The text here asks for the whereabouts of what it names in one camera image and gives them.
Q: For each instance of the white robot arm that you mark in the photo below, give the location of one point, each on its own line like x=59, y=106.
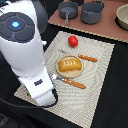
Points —
x=21, y=24

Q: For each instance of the small grey saucepan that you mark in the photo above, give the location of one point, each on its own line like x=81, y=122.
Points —
x=68, y=10

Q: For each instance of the fork with wooden handle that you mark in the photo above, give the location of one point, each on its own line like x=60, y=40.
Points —
x=68, y=81

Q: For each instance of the large grey pot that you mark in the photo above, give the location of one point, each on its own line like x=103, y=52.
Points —
x=91, y=12

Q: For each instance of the golden bread loaf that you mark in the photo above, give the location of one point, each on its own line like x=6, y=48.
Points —
x=69, y=65

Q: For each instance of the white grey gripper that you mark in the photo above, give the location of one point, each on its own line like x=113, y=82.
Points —
x=40, y=87

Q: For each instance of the knife with wooden handle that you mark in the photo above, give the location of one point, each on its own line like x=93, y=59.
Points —
x=79, y=55

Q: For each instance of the red tomato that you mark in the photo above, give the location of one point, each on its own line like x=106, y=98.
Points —
x=73, y=41

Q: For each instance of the beige woven placemat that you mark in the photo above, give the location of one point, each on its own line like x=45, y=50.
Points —
x=75, y=107

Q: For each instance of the beige bowl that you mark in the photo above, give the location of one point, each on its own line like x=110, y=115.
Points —
x=122, y=15

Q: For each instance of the pink wooden board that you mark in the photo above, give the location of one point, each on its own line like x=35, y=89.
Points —
x=106, y=27

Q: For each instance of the round beige plate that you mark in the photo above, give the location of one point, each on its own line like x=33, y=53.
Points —
x=69, y=74

